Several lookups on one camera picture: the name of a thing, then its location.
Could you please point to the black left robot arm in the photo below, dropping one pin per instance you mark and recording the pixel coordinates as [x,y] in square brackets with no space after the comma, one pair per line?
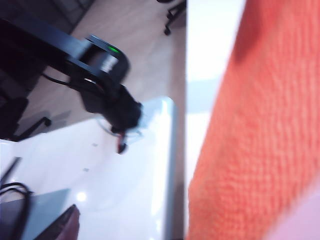
[75,57]

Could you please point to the white glossy robot platform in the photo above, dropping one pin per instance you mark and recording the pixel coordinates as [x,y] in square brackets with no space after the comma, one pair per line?
[112,187]

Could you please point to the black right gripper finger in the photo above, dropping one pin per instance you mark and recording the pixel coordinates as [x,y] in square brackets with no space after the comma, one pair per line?
[67,227]

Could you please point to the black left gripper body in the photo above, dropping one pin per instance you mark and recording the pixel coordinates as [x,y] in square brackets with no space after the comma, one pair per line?
[122,110]

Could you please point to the orange microfibre cloth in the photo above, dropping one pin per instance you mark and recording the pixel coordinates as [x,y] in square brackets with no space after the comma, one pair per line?
[262,125]

